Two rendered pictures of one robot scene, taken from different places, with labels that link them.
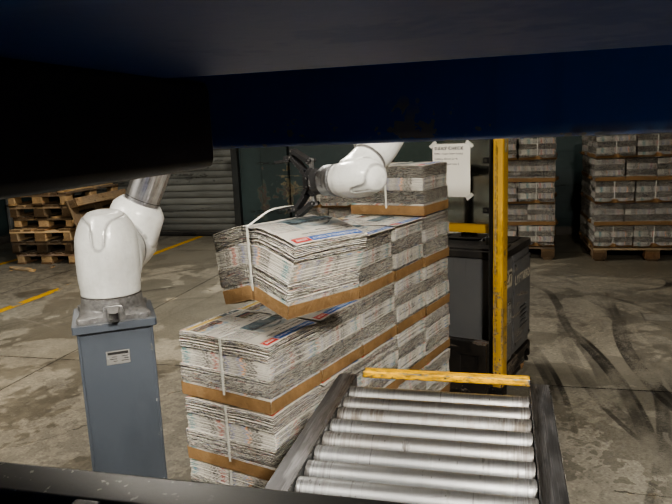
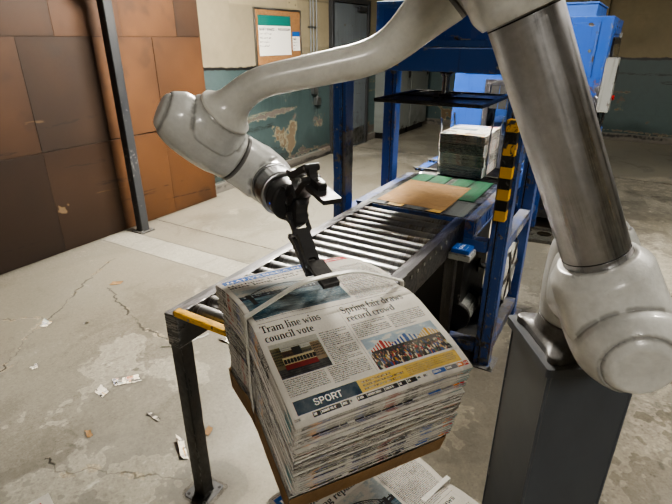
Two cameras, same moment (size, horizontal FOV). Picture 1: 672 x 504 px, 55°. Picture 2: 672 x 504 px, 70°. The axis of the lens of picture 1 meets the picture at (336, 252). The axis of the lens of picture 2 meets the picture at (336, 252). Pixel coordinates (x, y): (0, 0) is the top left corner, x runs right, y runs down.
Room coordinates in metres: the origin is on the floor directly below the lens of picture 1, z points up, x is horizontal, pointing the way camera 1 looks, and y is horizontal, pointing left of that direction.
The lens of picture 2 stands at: (2.67, 0.36, 1.58)
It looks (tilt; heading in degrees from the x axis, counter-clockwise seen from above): 24 degrees down; 196
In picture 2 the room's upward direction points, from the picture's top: straight up
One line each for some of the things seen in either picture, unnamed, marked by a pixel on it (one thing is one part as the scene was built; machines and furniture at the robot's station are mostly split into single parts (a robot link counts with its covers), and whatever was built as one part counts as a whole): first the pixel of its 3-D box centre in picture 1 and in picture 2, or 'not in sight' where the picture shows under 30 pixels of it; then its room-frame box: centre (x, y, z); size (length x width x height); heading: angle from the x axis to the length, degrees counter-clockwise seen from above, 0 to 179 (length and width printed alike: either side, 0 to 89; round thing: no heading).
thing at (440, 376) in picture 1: (444, 376); (228, 332); (1.62, -0.27, 0.81); 0.43 x 0.03 x 0.02; 75
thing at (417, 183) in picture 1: (402, 296); not in sight; (3.08, -0.31, 0.65); 0.39 x 0.30 x 1.29; 58
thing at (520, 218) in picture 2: not in sight; (430, 259); (0.00, 0.17, 0.38); 0.94 x 0.69 x 0.63; 75
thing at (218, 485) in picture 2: not in sight; (204, 489); (1.54, -0.50, 0.01); 0.14 x 0.13 x 0.01; 75
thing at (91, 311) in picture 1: (112, 304); (571, 322); (1.67, 0.60, 1.03); 0.22 x 0.18 x 0.06; 19
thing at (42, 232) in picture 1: (68, 205); not in sight; (8.39, 3.41, 0.65); 1.33 x 0.94 x 1.30; 169
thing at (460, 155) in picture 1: (437, 160); not in sight; (3.47, -0.55, 1.27); 0.57 x 0.01 x 0.65; 58
